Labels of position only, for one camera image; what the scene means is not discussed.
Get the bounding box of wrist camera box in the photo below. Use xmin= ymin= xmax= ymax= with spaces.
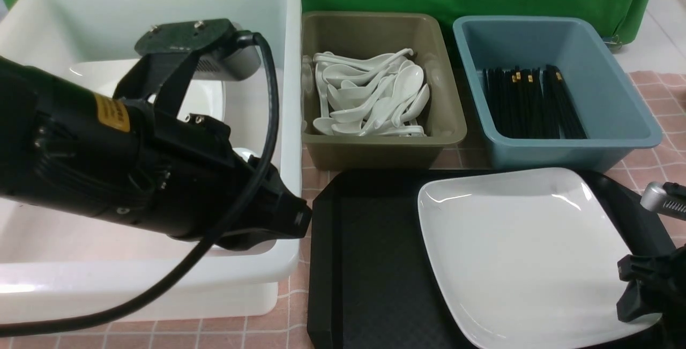
xmin=640 ymin=181 xmax=685 ymax=220
xmin=134 ymin=18 xmax=262 ymax=82

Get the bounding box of large white square rice plate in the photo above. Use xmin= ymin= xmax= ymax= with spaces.
xmin=418 ymin=168 xmax=661 ymax=348

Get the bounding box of black plastic serving tray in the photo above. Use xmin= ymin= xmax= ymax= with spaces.
xmin=307 ymin=170 xmax=684 ymax=348

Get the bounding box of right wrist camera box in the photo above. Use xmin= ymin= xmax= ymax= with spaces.
xmin=640 ymin=181 xmax=685 ymax=220

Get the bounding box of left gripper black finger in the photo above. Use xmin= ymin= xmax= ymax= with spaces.
xmin=215 ymin=177 xmax=312 ymax=251

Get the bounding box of top small dish in tub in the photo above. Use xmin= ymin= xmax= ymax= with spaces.
xmin=233 ymin=148 xmax=259 ymax=162

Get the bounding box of olive plastic spoon bin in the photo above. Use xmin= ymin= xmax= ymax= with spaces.
xmin=301 ymin=11 xmax=467 ymax=171

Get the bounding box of pile of white spoons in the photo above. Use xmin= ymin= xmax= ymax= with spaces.
xmin=311 ymin=48 xmax=430 ymax=137

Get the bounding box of black camera cable left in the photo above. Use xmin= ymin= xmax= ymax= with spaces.
xmin=0 ymin=32 xmax=281 ymax=337

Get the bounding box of blue plastic chopstick bin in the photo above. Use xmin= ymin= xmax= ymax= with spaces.
xmin=453 ymin=15 xmax=662 ymax=173

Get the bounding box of top white plate in tub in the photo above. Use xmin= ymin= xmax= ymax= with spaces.
xmin=61 ymin=58 xmax=225 ymax=121

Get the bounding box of bundle of black chopsticks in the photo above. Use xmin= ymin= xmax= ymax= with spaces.
xmin=483 ymin=65 xmax=588 ymax=139

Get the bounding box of large white plastic tub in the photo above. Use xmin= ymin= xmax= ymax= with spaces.
xmin=2 ymin=0 xmax=302 ymax=336

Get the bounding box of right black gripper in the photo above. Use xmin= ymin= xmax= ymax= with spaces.
xmin=616 ymin=247 xmax=685 ymax=324

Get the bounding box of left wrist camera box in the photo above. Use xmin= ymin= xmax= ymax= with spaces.
xmin=134 ymin=18 xmax=262 ymax=82

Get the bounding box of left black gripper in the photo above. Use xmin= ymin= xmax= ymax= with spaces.
xmin=2 ymin=53 xmax=278 ymax=241

